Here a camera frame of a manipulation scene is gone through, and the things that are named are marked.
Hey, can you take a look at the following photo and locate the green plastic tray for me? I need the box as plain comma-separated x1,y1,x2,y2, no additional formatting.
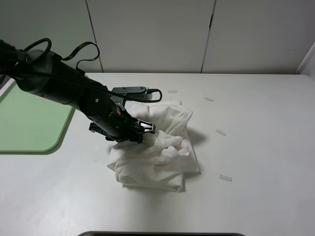
0,82,74,154

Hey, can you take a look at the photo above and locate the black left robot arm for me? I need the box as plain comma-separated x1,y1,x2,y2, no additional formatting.
0,38,161,143

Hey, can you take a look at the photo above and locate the clear tape marker middle right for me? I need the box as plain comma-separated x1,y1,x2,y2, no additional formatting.
216,129,226,136

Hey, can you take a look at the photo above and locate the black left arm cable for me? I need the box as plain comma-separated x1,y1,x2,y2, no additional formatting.
14,38,163,104

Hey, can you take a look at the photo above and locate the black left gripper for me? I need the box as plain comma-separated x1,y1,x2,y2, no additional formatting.
89,104,156,144

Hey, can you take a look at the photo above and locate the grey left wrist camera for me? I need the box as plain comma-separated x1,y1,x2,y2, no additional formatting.
110,87,153,106

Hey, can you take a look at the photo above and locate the white short sleeve shirt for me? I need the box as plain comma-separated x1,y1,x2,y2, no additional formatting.
107,100,200,192

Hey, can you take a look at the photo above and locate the clear tape marker lower right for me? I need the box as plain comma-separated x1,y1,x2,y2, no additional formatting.
219,175,232,182

